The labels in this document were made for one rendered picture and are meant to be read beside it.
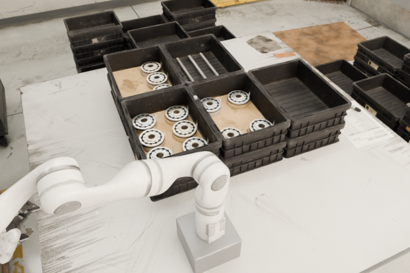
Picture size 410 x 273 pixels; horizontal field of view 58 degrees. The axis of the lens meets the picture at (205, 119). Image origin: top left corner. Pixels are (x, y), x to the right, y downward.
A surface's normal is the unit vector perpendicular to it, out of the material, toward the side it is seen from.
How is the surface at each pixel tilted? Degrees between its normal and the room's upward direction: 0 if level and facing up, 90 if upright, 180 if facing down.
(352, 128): 0
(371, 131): 0
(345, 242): 0
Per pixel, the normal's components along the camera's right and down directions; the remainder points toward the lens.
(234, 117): 0.00, -0.76
